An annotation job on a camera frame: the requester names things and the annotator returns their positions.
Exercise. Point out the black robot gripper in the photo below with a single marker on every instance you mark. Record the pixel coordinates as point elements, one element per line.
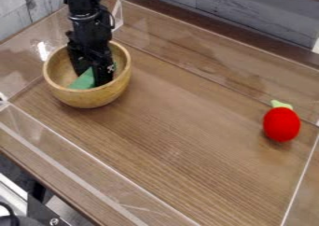
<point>88,46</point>

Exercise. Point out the green rectangular block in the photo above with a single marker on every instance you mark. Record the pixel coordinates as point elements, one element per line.
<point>85,82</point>

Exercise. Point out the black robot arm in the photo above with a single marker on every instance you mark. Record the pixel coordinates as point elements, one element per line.
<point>84,6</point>

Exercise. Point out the wooden bowl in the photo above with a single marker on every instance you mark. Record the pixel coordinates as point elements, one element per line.
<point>60,75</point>

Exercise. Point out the clear acrylic corner bracket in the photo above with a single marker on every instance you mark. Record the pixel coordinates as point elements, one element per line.
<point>118,15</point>

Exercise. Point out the clear acrylic tray wall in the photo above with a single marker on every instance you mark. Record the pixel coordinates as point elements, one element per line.
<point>176,154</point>

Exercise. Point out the black metal bracket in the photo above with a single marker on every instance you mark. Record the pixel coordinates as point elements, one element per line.
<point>40,212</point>

